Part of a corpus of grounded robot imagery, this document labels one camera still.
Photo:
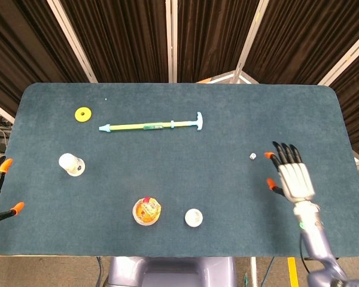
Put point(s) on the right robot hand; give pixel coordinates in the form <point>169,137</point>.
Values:
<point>294,176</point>

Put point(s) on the tiny white cube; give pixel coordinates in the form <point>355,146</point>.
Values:
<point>252,156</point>

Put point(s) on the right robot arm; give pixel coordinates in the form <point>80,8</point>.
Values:
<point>315,239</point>

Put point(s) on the white plastic cup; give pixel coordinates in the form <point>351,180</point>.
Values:
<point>71,164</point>

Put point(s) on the yellow floor tape strip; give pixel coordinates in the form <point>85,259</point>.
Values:
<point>292,271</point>

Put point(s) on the round white lidded tin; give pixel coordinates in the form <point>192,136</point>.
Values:
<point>193,217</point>

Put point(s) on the dark teal table cloth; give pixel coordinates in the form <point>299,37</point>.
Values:
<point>179,170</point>

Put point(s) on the orange jelly cup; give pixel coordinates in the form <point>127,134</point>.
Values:
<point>147,210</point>

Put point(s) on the green blue toy water pump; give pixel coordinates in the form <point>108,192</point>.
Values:
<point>151,125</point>

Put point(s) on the grey robot torso base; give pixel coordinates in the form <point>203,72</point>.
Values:
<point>173,270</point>

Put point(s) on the dark curtain partition screen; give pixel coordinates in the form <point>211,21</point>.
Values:
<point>179,39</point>

